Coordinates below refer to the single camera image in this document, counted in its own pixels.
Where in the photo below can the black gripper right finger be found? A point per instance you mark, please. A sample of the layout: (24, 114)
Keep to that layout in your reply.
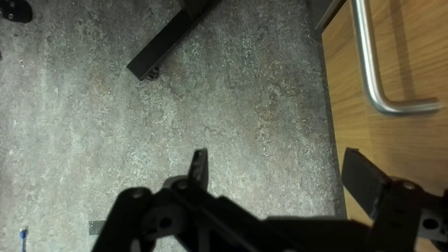
(373, 187)

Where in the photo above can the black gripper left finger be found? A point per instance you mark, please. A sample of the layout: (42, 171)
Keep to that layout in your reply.
(186, 205)

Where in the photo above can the wooden front white drawer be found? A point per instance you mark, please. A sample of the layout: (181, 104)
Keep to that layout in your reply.
(410, 149)

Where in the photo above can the small blue object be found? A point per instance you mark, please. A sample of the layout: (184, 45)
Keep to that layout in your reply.
(23, 236)

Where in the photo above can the black stand leg beam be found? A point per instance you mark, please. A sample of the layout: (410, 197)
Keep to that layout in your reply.
(172, 37)

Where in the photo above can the black round foot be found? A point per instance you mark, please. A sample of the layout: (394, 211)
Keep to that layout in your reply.
(16, 9)

